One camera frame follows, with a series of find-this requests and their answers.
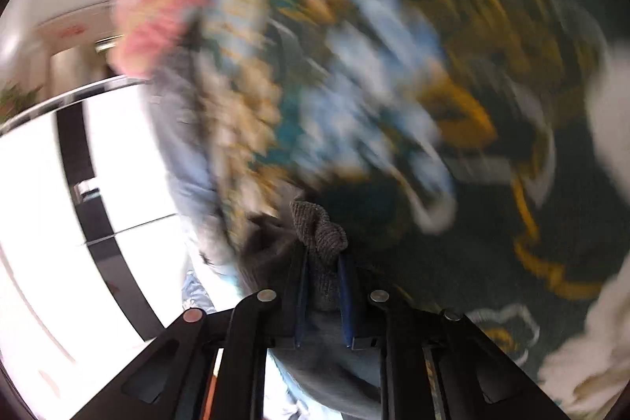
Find teal floral bed blanket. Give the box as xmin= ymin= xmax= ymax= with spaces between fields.
xmin=196 ymin=0 xmax=630 ymax=416

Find beige room door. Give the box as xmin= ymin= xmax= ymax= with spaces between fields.
xmin=34 ymin=2 xmax=120 ymax=99

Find green potted plant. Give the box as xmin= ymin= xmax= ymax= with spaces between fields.
xmin=0 ymin=83 xmax=41 ymax=124

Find grey fleece sweatpants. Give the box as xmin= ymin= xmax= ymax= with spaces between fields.
xmin=238 ymin=198 xmax=381 ymax=419

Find grey-blue daisy duvet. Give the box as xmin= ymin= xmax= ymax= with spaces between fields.
xmin=145 ymin=46 xmax=243 ymax=310

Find white sliding wardrobe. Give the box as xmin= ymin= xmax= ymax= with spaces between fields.
xmin=0 ymin=74 xmax=237 ymax=420

